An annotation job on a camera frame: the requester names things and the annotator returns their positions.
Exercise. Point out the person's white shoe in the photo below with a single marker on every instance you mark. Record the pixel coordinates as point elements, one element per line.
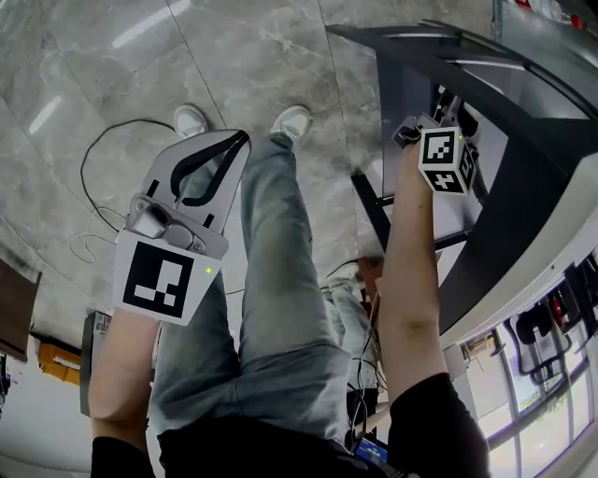
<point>189,120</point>
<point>290,120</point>

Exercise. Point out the person's right leg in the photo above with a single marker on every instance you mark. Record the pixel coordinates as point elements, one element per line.
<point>280,280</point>

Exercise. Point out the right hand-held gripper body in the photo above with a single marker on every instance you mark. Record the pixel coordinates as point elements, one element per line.
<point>439,149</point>

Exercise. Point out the person's right forearm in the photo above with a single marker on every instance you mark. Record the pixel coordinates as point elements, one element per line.
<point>411,280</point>

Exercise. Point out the large glass window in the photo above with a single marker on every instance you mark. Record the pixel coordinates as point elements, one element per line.
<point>546,420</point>

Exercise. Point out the person's right white shoe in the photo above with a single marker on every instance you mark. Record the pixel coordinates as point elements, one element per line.
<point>290,120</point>

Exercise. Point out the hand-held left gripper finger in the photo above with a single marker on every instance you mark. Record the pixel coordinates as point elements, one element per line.
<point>176,179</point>
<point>222,179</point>

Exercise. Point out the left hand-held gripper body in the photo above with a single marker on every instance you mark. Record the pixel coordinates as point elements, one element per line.
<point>154,275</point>

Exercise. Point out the person's left forearm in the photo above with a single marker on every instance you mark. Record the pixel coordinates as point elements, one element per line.
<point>121,373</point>

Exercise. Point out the orange box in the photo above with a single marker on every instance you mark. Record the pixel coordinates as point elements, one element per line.
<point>58,364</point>

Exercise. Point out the black device blue screen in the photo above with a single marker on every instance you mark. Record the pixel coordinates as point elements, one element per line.
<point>371,452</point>

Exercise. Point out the person's left white shoe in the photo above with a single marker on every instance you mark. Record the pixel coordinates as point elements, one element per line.
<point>189,120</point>

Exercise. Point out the person's black shirt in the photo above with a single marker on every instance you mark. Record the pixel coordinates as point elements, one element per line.
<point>420,434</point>

